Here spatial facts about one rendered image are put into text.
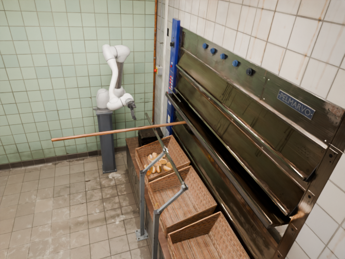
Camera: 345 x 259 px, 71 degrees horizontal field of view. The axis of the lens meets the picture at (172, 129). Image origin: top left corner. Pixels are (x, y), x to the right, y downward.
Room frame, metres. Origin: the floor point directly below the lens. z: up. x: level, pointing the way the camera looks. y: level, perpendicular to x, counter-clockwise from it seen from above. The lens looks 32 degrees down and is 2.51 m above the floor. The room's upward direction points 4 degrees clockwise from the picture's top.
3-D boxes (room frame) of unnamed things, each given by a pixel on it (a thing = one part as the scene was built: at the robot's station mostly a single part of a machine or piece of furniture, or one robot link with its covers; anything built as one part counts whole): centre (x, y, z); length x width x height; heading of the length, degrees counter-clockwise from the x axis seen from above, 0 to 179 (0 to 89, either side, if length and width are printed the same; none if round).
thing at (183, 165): (2.19, 0.10, 0.72); 0.56 x 0.49 x 0.28; 24
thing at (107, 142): (2.78, 0.91, 0.50); 0.21 x 0.21 x 1.00; 20
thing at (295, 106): (1.76, -0.39, 1.99); 1.80 x 0.08 x 0.21; 22
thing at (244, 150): (1.75, -0.36, 1.54); 1.79 x 0.11 x 0.19; 22
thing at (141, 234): (1.82, 0.21, 0.59); 1.27 x 0.31 x 1.17; 22
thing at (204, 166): (1.75, -0.36, 1.02); 1.79 x 0.11 x 0.19; 22
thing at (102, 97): (2.78, 0.90, 1.17); 0.18 x 0.16 x 0.22; 135
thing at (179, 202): (1.64, -0.12, 0.72); 0.56 x 0.49 x 0.28; 23
